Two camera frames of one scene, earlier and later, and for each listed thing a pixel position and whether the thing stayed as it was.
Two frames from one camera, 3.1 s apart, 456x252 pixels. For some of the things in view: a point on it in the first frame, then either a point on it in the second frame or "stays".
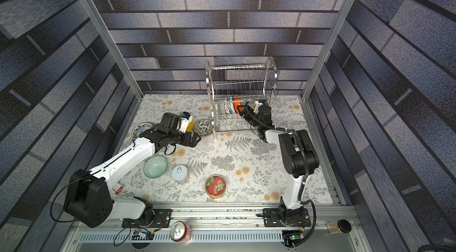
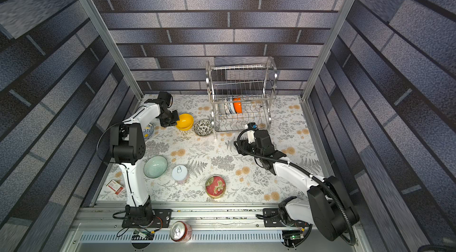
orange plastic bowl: x=236 y=104 stays
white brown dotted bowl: x=226 y=108 stays
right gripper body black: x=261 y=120 to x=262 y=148
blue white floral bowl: x=231 y=106 stays
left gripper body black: x=184 y=138 to x=170 y=118
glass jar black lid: x=336 y=227 stays
